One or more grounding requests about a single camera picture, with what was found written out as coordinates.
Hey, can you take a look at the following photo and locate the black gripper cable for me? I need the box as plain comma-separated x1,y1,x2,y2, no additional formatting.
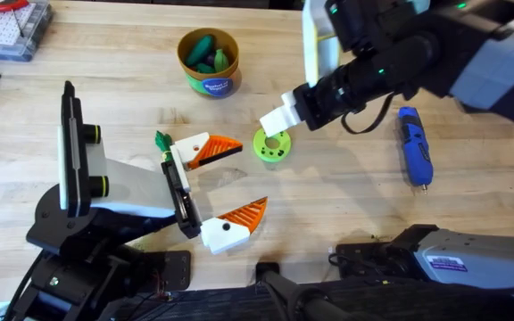
340,91,396,136

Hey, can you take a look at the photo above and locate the black rail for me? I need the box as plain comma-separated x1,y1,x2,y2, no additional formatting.
104,278,514,321

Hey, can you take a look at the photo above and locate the upright flat wrist plate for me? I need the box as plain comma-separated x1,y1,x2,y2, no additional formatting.
57,79,110,219
302,0,342,88

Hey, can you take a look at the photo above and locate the green disc with holes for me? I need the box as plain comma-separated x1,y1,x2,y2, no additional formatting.
252,127,293,164

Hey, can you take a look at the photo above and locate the black mounting base plate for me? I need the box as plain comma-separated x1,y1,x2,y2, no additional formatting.
139,250,193,293

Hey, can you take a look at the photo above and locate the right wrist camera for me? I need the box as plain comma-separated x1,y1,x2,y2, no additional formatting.
326,0,403,54

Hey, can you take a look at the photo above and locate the clear plastic parts box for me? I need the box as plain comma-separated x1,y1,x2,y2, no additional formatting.
0,0,54,63

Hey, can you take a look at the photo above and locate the tub with toy vegetables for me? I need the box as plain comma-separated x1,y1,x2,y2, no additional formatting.
176,27,243,99

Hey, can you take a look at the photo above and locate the green leafy toy vegetable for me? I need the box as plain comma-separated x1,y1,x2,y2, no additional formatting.
153,129,175,163

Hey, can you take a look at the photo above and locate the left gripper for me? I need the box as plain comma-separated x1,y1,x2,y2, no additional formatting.
26,131,269,259

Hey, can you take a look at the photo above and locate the blue electric screwdriver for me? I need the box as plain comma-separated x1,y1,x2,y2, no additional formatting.
396,105,435,194

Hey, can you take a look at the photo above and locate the red handled tool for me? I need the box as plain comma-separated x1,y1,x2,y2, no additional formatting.
0,0,31,13

